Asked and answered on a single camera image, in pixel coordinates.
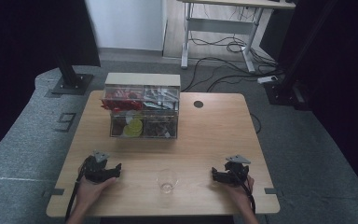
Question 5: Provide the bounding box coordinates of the bundle of black floor cables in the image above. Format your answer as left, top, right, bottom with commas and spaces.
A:
188, 30, 278, 68

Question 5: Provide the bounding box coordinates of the white power strip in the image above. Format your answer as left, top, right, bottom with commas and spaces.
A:
256, 75, 278, 85

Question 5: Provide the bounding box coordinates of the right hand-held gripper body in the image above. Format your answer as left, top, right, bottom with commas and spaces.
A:
225, 154, 252, 188

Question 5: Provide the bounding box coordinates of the pile of yellow dried slices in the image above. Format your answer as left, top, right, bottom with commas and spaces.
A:
123, 118, 145, 138

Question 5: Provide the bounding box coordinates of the person's left hand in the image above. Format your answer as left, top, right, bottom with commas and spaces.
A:
75, 177, 117, 208

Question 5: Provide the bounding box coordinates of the white frame desk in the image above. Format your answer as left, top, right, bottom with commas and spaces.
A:
176, 0, 296, 74

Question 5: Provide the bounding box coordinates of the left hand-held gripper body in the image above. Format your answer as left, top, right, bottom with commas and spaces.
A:
83, 149, 113, 184

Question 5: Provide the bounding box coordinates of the clear drawer organizer box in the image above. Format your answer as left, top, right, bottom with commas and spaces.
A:
101, 72, 182, 140

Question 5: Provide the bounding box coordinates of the long black floor cable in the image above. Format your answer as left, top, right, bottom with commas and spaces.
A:
181, 56, 264, 93

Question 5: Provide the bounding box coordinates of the black curtain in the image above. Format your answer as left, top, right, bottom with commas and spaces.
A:
259, 0, 358, 202
0, 0, 103, 165

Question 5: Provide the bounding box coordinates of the person's right hand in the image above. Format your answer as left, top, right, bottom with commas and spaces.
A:
222, 175, 255, 208

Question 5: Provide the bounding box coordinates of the pile of red packets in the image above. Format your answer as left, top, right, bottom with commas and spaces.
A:
101, 88, 145, 113

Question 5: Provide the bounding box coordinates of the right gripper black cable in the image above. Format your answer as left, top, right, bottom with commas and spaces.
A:
229, 169, 257, 216

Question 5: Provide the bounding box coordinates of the pile of silver packets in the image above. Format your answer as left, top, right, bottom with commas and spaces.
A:
143, 87, 180, 110

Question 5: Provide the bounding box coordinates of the black metal stand with base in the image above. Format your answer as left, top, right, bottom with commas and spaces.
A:
50, 50, 94, 96

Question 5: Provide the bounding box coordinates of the black slanted stand with base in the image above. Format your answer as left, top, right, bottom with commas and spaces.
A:
262, 0, 339, 112

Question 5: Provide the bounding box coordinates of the clear glass cup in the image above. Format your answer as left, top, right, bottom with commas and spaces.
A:
156, 168, 180, 195

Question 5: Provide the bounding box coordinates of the pile of dark dried pieces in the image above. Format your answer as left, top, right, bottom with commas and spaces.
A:
143, 119, 177, 138

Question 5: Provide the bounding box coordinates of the thin black cable loop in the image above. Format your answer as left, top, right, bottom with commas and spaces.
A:
250, 112, 263, 135

